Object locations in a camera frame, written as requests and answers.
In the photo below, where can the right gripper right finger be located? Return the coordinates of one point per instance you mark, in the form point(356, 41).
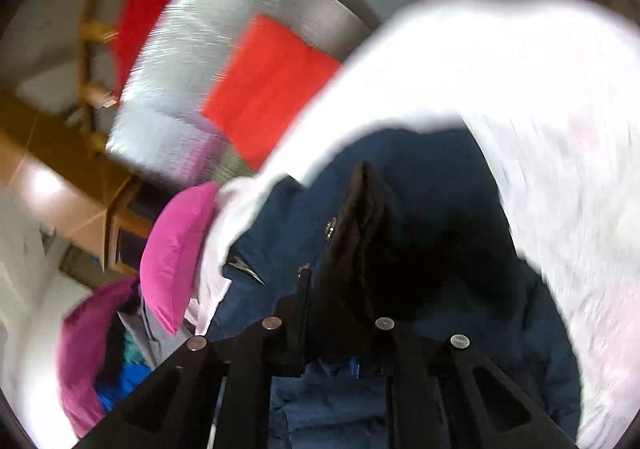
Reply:
point(450, 393)

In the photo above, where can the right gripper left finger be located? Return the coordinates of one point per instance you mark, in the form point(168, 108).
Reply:
point(213, 394)

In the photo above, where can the navy blue puffer jacket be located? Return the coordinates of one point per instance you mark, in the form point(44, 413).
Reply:
point(342, 404)

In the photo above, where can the grey garment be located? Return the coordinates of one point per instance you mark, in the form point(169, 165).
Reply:
point(154, 342)

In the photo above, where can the blue garment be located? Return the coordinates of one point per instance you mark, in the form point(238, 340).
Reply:
point(130, 377)

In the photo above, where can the magenta velvet garment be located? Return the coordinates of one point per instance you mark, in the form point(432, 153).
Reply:
point(82, 350)

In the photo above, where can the magenta pillow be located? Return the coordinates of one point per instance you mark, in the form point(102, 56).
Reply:
point(172, 251)

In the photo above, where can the silver foil insulation panel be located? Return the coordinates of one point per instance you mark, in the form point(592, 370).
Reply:
point(159, 131)

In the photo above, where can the wooden stair railing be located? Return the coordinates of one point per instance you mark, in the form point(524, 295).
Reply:
point(92, 95)

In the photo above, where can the white pink bed blanket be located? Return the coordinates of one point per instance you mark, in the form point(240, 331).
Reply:
point(550, 91)

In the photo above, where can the red orange pillow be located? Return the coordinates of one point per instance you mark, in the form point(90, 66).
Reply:
point(268, 80)

